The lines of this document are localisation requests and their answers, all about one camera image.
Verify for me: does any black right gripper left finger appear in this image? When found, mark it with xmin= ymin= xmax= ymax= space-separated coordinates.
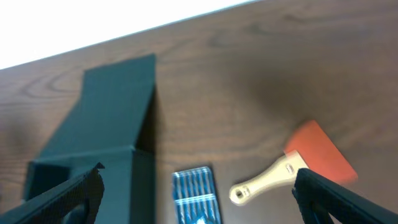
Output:
xmin=1 ymin=162 xmax=104 ymax=224

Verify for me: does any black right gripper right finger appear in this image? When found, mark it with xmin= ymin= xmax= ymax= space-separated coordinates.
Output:
xmin=292 ymin=168 xmax=397 ymax=224

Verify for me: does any orange scraper wooden handle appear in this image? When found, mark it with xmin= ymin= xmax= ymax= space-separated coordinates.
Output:
xmin=229 ymin=120 xmax=358 ymax=206

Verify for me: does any blue screwdriver set case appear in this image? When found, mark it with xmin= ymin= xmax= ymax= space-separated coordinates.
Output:
xmin=172 ymin=166 xmax=223 ymax=224

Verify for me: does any dark green open box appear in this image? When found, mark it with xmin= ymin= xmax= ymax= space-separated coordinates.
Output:
xmin=23 ymin=54 xmax=156 ymax=223

